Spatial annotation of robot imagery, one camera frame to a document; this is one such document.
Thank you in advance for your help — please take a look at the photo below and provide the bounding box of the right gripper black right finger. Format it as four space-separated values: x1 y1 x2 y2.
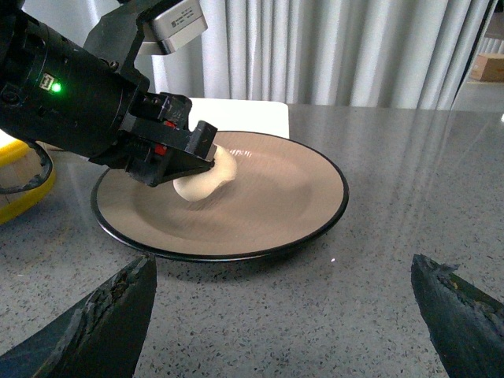
411 254 503 377

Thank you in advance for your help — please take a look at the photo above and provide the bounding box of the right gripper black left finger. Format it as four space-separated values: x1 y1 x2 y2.
1 256 157 377

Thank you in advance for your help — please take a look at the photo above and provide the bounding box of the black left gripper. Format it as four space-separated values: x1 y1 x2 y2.
1 1 217 185

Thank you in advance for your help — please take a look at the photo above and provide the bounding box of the white steamed bun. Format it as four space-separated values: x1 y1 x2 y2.
173 146 238 202

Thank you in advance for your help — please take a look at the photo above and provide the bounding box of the beige plate with black rim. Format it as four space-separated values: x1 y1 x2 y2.
91 132 349 261

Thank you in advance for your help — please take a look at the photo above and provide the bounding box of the cream rectangular serving tray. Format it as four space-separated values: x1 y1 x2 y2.
34 98 289 156

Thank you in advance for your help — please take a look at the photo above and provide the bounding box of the yellow-rimmed bamboo steamer basket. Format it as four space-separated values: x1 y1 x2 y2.
1 139 56 224

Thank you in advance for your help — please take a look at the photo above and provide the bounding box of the brown cardboard box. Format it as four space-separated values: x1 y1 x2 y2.
469 53 504 82

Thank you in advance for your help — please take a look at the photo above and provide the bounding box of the grey pleated curtain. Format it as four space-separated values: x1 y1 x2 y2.
23 0 498 111

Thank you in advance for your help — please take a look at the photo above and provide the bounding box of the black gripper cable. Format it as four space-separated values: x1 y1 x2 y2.
0 140 54 195

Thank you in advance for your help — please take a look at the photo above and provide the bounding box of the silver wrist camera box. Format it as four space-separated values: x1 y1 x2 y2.
139 0 208 55

